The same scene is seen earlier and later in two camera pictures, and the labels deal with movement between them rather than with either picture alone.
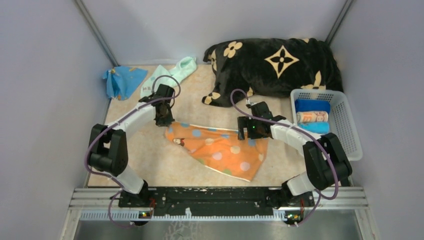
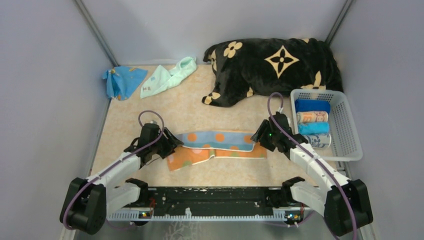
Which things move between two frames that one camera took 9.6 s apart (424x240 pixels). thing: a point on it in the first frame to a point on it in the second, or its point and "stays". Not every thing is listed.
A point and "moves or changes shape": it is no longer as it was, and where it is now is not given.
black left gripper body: x=166 y=119 to x=159 y=147
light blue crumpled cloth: x=121 y=82 stays
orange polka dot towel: x=221 y=150 moves or changes shape
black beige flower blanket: x=270 y=66 stays
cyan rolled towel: x=318 y=127 stays
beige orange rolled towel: x=310 y=116 stays
